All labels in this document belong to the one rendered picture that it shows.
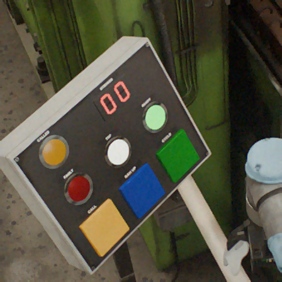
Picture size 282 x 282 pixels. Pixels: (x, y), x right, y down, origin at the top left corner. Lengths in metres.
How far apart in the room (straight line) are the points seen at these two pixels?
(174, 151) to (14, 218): 1.28
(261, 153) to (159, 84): 0.36
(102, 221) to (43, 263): 1.18
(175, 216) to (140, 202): 0.71
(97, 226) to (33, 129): 0.21
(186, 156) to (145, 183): 0.10
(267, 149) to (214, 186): 1.09
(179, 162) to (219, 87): 0.46
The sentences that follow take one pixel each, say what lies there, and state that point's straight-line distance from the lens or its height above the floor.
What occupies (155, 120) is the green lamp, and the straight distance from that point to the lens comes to 1.48.
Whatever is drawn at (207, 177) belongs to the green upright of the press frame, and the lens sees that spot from 2.21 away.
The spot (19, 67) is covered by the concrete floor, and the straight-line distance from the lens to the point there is 3.12.
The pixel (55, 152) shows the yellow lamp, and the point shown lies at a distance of 1.37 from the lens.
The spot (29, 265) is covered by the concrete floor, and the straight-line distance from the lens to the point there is 2.62.
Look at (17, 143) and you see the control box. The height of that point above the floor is 1.19.
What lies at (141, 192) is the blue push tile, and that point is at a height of 1.01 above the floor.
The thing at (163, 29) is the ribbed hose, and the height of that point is 1.05.
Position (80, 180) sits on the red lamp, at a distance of 1.40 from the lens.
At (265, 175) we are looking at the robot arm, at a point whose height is 1.28.
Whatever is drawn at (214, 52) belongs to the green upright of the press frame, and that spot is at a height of 0.89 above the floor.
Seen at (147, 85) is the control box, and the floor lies 1.14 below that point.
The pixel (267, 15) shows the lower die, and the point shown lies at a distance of 1.79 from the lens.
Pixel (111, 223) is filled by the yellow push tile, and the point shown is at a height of 1.01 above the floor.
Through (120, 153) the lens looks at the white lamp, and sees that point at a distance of 1.44.
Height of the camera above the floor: 2.25
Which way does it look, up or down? 53 degrees down
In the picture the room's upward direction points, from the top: 10 degrees counter-clockwise
